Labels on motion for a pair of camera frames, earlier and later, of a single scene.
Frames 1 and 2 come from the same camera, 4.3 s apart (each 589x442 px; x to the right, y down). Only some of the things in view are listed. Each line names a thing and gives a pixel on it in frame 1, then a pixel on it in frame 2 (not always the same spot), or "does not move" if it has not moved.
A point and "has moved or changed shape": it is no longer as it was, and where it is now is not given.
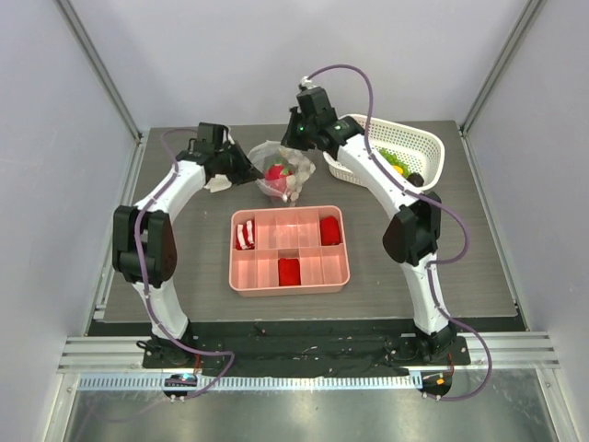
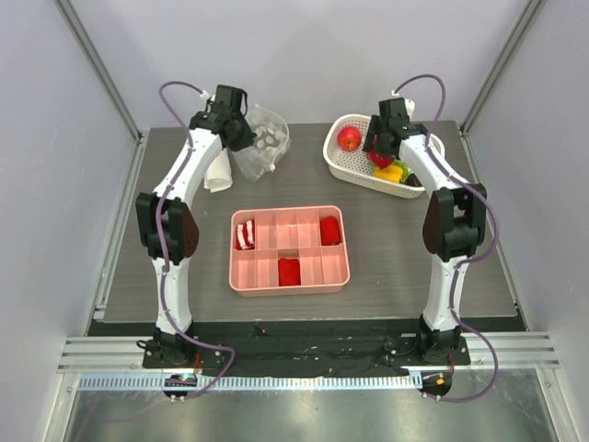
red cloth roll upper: x=329 y=230 does not move
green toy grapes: x=394 y=160 does not move
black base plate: x=302 y=347 does not move
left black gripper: x=248 y=172 → x=248 y=140
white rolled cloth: x=218 y=182 does not move
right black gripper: x=294 y=135 → x=375 y=136
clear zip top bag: x=283 y=169 → x=271 y=144
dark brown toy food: x=416 y=180 does not move
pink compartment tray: x=287 y=250 does not move
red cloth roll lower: x=289 y=272 does not move
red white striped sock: x=245 y=236 does not move
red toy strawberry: x=277 y=171 has moved or changed shape
